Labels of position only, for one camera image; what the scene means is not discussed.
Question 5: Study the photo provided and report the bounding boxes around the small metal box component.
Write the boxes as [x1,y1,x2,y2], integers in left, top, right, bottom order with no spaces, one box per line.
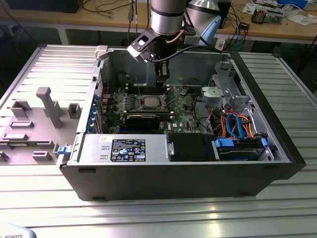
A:
[266,9,285,25]

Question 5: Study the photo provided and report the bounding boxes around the grey round metal bracket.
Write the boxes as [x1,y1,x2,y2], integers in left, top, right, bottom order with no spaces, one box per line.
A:
[200,86,223,109]

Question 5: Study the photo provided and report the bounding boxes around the blue plastic clip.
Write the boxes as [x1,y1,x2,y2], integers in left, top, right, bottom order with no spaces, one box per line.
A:
[56,145,72,157]

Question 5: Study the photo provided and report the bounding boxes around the black graphics card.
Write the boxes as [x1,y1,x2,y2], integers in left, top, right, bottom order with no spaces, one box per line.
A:
[124,113,162,131]

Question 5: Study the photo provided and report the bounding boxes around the black upright box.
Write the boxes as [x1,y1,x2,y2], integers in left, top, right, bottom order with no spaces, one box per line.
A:
[217,0,231,30]

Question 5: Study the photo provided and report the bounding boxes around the black hanging cable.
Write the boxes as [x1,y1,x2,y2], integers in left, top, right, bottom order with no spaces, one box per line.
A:
[134,0,140,37]
[127,0,135,47]

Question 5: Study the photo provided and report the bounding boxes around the black bracket wrist camera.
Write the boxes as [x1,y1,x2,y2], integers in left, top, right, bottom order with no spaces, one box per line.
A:
[184,24,201,46]

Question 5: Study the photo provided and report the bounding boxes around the metal socket cover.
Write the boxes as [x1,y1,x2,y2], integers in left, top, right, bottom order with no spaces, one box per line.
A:
[160,86,185,107]

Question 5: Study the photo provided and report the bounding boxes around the black monitor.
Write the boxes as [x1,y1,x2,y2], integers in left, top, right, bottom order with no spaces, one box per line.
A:
[6,0,80,13]

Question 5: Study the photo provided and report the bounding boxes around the blue box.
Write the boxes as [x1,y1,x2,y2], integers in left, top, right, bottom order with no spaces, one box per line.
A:
[276,0,310,6]

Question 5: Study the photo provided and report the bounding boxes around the grey power supply unit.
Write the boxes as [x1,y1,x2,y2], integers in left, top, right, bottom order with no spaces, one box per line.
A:
[77,133,172,165]

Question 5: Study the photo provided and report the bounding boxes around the hard disk in blue carrier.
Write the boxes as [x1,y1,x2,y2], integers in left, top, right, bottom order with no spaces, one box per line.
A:
[211,137,270,162]

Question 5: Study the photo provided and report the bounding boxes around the orange wire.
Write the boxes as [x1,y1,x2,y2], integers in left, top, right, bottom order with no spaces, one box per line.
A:
[213,113,230,137]
[244,116,262,138]

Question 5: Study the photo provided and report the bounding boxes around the black camera cable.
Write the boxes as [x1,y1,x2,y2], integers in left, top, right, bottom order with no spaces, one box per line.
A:
[148,45,223,62]

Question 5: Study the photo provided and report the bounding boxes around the grey metal drive cage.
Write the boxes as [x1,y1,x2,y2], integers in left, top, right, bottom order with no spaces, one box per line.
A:
[209,61,251,113]

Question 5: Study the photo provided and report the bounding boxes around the CPU socket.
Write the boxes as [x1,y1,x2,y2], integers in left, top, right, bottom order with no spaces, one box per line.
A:
[139,93,167,111]

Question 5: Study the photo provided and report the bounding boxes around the black braided cable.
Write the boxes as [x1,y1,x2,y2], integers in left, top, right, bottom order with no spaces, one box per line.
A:
[192,93,215,136]

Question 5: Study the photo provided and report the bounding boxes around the red and black wire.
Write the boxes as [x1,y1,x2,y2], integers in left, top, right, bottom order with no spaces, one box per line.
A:
[97,78,111,97]

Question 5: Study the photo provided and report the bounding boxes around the grey parts rack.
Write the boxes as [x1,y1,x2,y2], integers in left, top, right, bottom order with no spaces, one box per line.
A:
[0,86,83,166]

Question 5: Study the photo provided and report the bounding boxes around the blue flat wire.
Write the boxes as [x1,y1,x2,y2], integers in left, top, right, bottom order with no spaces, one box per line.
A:
[225,113,236,139]
[234,113,246,139]

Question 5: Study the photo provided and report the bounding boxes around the blue cable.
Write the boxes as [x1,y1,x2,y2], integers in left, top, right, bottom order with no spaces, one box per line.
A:
[234,14,248,52]

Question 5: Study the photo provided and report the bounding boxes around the wooden workbench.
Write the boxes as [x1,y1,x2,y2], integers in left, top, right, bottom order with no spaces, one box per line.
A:
[0,0,317,46]

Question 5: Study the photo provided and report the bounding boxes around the metal CPU cooler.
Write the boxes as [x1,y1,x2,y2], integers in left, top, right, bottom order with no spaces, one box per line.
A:
[251,6,267,25]

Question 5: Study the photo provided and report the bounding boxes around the white plastic case latch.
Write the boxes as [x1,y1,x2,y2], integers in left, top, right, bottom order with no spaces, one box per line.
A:
[95,45,110,61]

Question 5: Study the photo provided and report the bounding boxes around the white papers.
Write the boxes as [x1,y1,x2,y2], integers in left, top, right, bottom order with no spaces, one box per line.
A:
[287,14,317,26]

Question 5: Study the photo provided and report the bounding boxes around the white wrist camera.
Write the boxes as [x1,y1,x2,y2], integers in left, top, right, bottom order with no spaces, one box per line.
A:
[126,31,156,63]

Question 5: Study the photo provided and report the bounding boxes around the silver latch bracket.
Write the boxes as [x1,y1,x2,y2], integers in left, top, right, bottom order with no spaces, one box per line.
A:
[166,141,176,157]

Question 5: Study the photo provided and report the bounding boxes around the copper coloured hose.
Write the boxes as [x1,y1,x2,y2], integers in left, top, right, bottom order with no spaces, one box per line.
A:
[165,29,185,46]

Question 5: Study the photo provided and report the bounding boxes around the green motherboard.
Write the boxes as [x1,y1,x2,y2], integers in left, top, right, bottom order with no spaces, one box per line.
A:
[100,85,202,136]

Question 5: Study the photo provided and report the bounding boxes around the black PC case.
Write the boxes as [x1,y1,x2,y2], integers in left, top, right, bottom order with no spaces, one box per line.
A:
[56,44,307,202]

